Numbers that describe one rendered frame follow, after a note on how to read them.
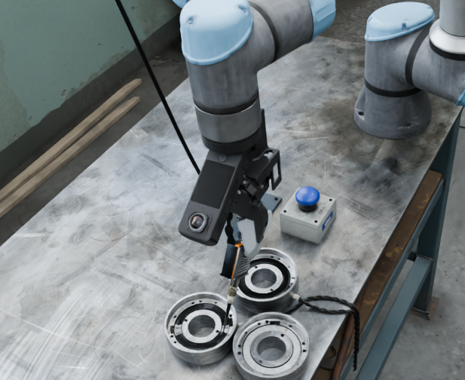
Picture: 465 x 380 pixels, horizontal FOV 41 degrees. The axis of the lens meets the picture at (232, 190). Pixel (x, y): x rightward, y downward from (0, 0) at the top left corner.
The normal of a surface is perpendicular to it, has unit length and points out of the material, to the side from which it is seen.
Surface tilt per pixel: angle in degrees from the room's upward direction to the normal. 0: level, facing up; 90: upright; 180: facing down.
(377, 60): 90
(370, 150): 0
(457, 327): 0
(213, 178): 32
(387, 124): 73
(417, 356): 0
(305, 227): 90
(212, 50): 88
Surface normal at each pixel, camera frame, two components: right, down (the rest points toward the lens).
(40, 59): 0.85, 0.28
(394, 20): -0.18, -0.80
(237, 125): 0.23, 0.63
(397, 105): -0.14, 0.42
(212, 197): -0.35, -0.29
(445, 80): -0.67, 0.62
